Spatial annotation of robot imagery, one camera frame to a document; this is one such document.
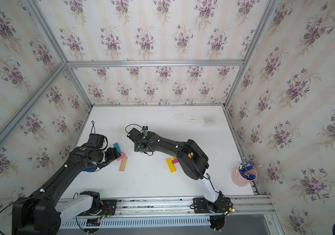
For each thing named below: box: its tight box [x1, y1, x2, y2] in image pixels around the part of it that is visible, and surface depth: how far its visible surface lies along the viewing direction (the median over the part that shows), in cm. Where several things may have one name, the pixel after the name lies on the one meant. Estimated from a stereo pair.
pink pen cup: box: [231, 164, 258, 188], surface depth 78 cm
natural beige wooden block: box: [119, 156, 128, 172], surface depth 90 cm
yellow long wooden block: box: [165, 157, 177, 174], surface depth 90 cm
